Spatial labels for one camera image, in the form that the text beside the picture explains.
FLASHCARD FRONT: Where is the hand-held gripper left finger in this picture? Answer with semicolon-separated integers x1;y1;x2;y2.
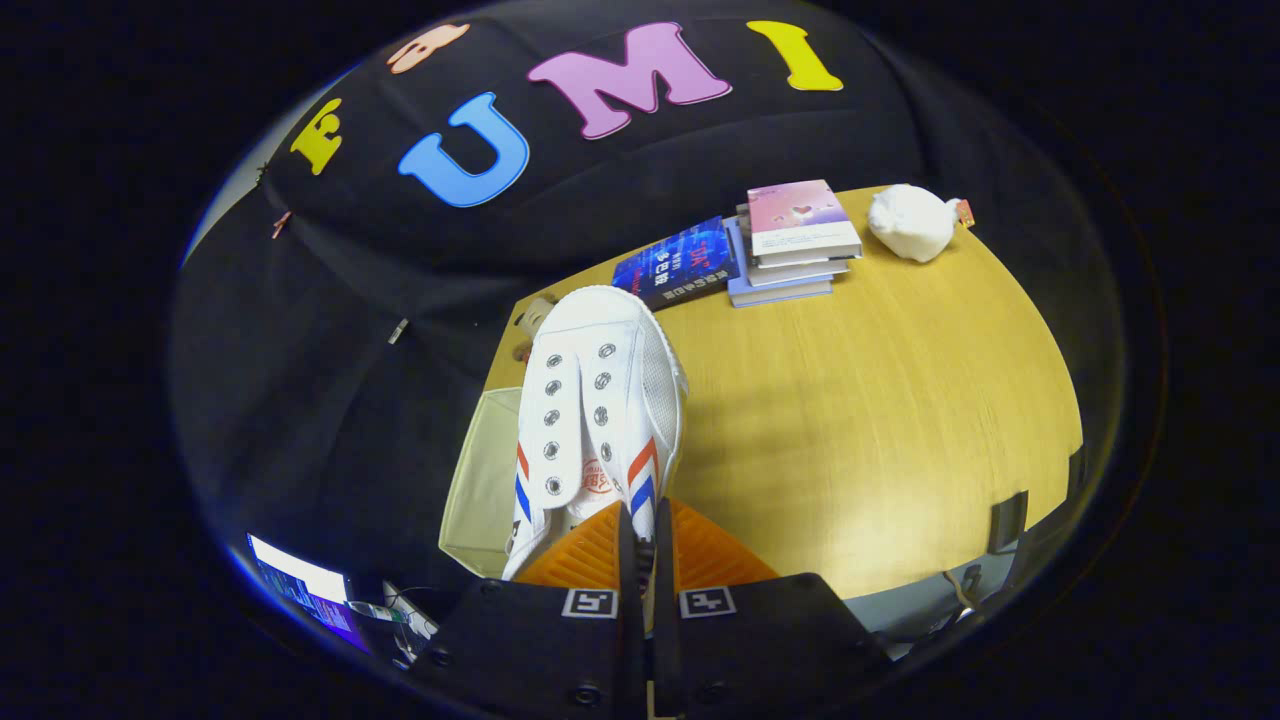
403;498;651;720

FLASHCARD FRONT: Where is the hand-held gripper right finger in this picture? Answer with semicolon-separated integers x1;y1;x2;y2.
652;498;896;720

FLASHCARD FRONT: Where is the cream fabric storage box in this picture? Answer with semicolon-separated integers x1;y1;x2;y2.
438;388;526;581

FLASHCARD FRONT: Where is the white canvas shoe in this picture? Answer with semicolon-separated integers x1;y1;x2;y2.
500;285;691;583

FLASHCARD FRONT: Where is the computer monitor screen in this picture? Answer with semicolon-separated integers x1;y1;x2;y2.
248;535;358;643

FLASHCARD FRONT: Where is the white book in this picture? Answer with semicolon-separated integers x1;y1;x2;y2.
738;205;851;289

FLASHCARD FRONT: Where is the blue cover book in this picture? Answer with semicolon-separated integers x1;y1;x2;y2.
612;216;741;311

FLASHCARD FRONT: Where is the pink cover book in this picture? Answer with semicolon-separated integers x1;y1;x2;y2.
747;180;863;269

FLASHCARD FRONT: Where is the white plush toy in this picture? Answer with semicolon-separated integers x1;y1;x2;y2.
867;184;976;264

